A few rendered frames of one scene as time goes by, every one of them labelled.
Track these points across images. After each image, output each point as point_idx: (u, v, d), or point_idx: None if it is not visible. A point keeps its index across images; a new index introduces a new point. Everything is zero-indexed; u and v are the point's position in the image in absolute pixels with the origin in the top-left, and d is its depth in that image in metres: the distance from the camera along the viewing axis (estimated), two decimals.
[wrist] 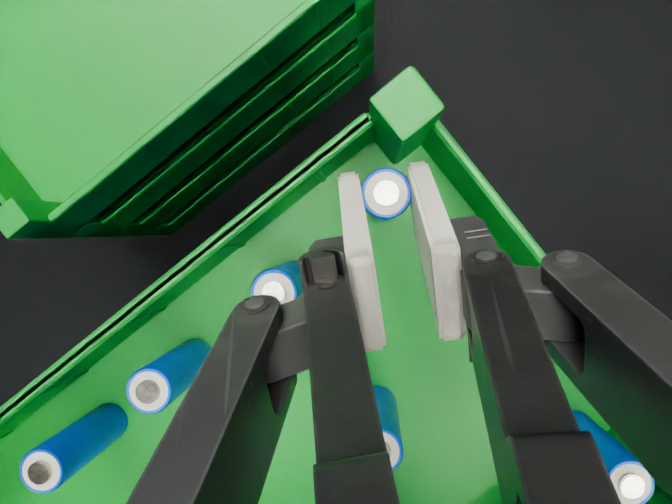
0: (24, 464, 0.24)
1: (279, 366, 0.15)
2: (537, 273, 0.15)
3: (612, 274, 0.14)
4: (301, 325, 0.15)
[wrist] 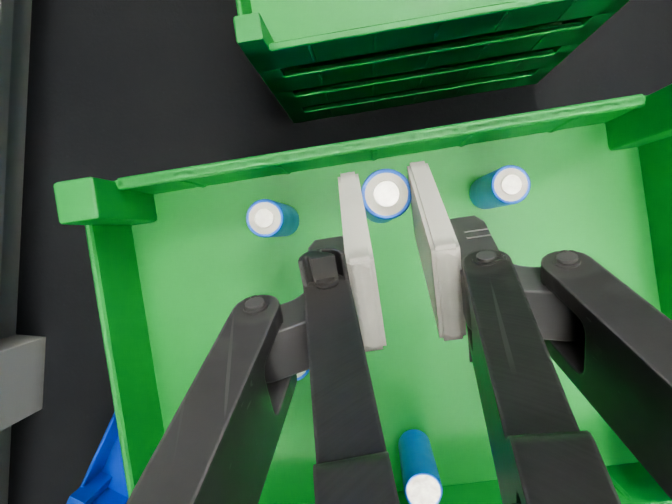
0: (255, 206, 0.29)
1: (279, 366, 0.15)
2: (537, 273, 0.15)
3: (612, 274, 0.14)
4: (301, 325, 0.15)
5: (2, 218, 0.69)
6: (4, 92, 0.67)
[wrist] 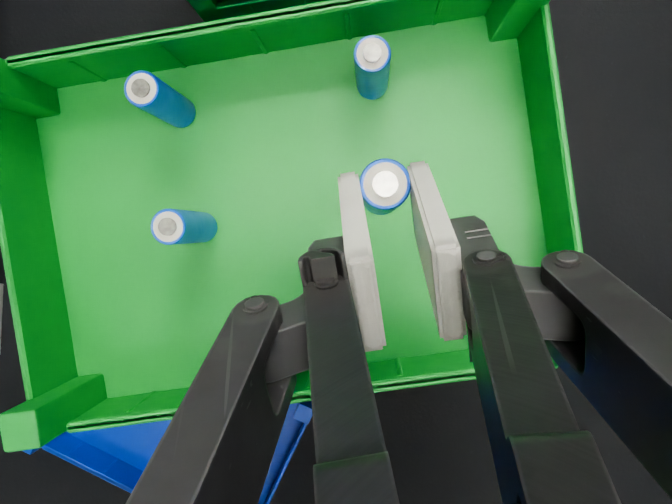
0: (132, 77, 0.30)
1: (279, 366, 0.15)
2: (537, 273, 0.15)
3: (612, 274, 0.14)
4: (301, 325, 0.15)
5: None
6: None
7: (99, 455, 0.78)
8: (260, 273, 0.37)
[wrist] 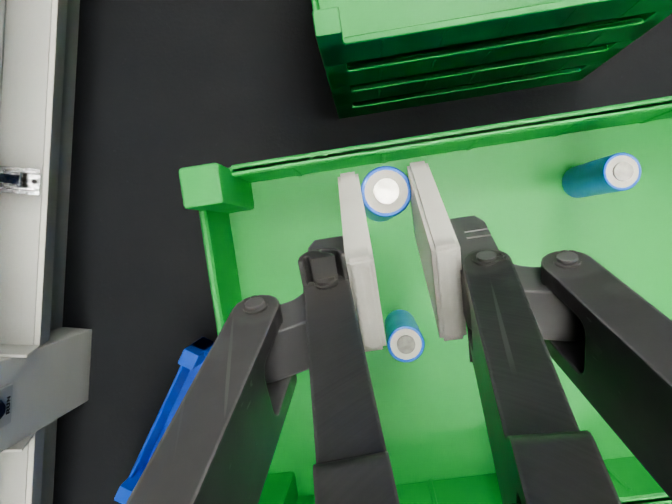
0: (373, 175, 0.22)
1: (279, 366, 0.15)
2: (537, 273, 0.15)
3: (612, 274, 0.14)
4: (301, 325, 0.15)
5: (55, 211, 0.70)
6: (59, 87, 0.68)
7: None
8: (459, 372, 0.36)
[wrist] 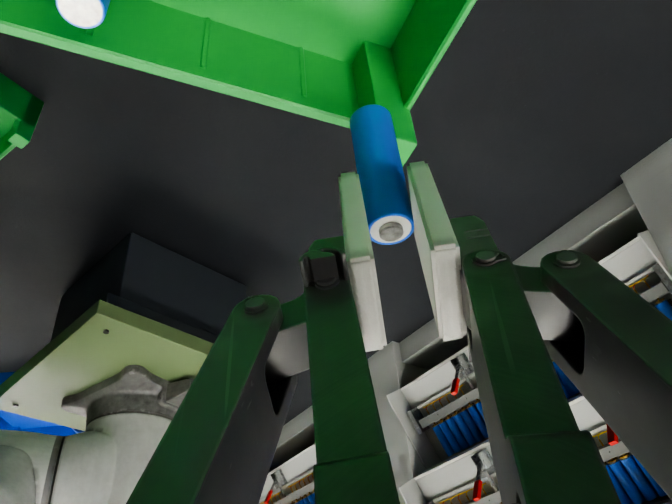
0: None
1: (279, 366, 0.15)
2: (537, 273, 0.15)
3: (612, 274, 0.14)
4: (301, 325, 0.15)
5: None
6: None
7: None
8: None
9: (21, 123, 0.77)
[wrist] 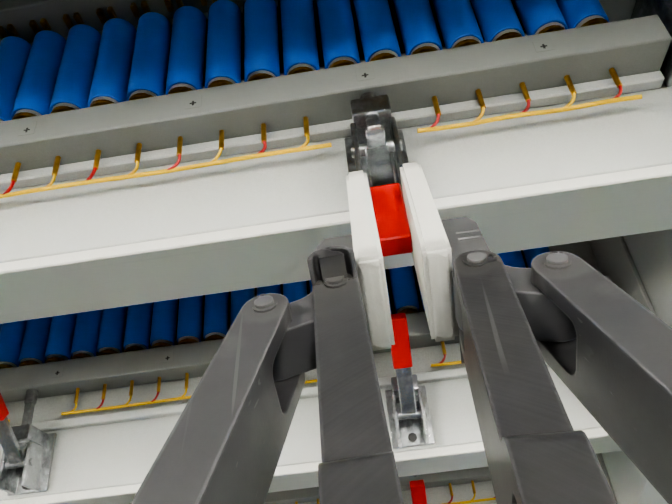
0: (435, 45, 0.30)
1: (288, 364, 0.15)
2: (528, 274, 0.15)
3: (602, 275, 0.14)
4: (310, 324, 0.15)
5: None
6: None
7: None
8: None
9: None
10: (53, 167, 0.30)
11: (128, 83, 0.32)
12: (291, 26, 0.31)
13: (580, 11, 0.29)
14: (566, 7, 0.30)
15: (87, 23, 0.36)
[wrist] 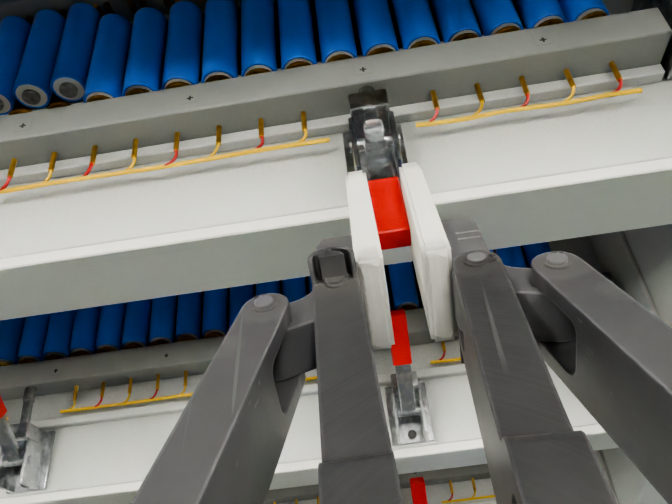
0: (432, 39, 0.30)
1: (288, 364, 0.15)
2: (527, 274, 0.15)
3: (602, 275, 0.14)
4: (310, 323, 0.15)
5: None
6: None
7: None
8: None
9: None
10: (49, 163, 0.30)
11: (124, 79, 0.32)
12: (288, 21, 0.31)
13: (580, 4, 0.29)
14: (566, 0, 0.30)
15: None
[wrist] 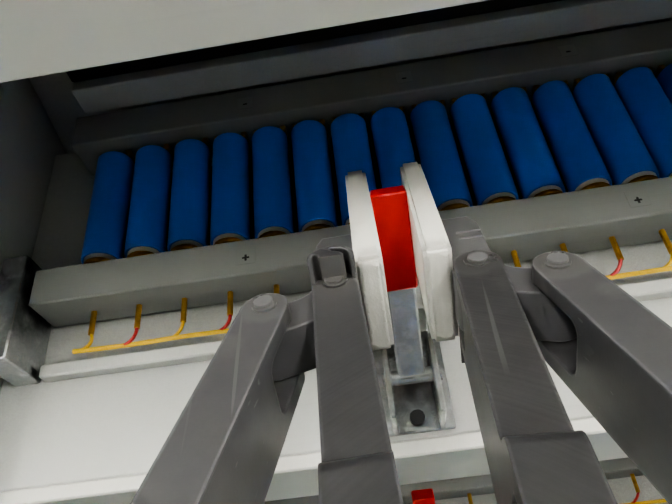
0: None
1: (287, 364, 0.15)
2: (528, 274, 0.15)
3: (603, 274, 0.14)
4: (309, 323, 0.15)
5: None
6: None
7: None
8: None
9: None
10: (666, 281, 0.25)
11: None
12: None
13: None
14: None
15: None
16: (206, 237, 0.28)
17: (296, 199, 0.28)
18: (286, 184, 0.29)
